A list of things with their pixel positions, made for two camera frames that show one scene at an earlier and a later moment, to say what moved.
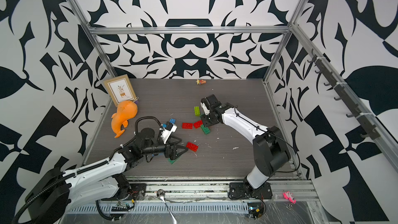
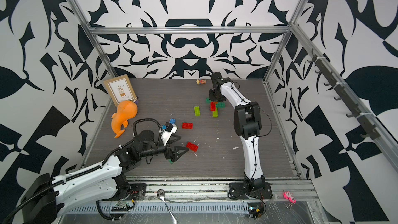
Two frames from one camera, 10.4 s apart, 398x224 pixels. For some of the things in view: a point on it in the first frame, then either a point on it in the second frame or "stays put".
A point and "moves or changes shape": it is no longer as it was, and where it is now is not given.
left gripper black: x=169 y=153 stays put
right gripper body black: x=207 y=116 -> x=213 y=96
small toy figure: x=200 y=81 stays put
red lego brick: x=198 y=124 moves or changes shape
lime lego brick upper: x=197 y=111 stays put
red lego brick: x=192 y=147 stays put
